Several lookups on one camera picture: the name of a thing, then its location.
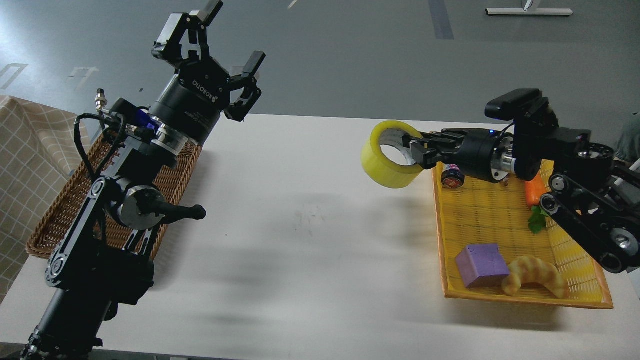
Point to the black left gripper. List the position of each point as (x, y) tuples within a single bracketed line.
[(196, 95)]

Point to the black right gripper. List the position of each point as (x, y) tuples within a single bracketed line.
[(483, 154)]

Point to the yellow tape roll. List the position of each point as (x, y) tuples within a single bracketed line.
[(378, 166)]

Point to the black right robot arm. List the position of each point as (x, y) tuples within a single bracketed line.
[(583, 200)]

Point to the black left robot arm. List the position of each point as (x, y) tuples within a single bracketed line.
[(105, 259)]

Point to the pink drink can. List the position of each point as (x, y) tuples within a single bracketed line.
[(452, 177)]

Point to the yellow plastic basket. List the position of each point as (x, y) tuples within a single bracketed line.
[(480, 212)]

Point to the orange toy carrot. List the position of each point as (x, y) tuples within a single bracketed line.
[(534, 189)]

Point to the purple block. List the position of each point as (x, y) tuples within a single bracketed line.
[(481, 265)]

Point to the white stand base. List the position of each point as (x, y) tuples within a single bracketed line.
[(529, 8)]

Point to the toy croissant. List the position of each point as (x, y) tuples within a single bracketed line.
[(528, 269)]

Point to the beige checkered cloth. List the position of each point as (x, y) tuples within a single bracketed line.
[(37, 157)]

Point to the person in grey sleeve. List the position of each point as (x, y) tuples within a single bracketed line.
[(627, 147)]

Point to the brown wicker basket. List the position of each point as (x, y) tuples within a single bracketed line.
[(53, 227)]

